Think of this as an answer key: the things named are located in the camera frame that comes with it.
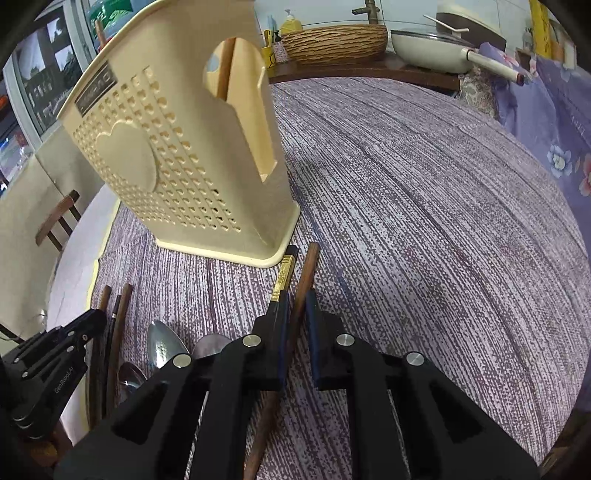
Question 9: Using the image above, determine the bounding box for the brown wooden chopstick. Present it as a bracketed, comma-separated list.
[243, 242, 321, 480]
[105, 283, 133, 415]
[86, 285, 112, 429]

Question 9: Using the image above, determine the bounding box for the large steel spoon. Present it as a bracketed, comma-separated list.
[191, 334, 231, 359]

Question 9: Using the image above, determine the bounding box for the small steel spoon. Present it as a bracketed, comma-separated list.
[118, 362, 146, 396]

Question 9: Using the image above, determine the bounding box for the medium steel spoon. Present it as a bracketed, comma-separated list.
[147, 321, 188, 369]

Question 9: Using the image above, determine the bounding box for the wooden chair with cushion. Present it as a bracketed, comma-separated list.
[35, 190, 81, 253]

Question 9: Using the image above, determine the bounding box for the purple woven tablecloth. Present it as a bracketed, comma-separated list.
[92, 78, 590, 479]

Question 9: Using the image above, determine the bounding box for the cream plastic utensil holder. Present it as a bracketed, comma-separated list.
[58, 1, 300, 268]

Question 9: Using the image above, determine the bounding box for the purple floral cloth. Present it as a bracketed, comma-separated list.
[476, 42, 591, 222]

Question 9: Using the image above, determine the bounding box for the wooden side counter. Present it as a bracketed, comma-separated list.
[267, 52, 460, 94]

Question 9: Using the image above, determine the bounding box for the chopstick in holder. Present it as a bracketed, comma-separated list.
[216, 37, 236, 101]

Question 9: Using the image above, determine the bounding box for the woven basket sink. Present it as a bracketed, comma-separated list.
[283, 24, 388, 65]

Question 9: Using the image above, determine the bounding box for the yellow soap bottle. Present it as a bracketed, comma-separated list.
[280, 9, 304, 37]

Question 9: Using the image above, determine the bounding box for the white pan with handle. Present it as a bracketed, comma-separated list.
[391, 30, 526, 85]

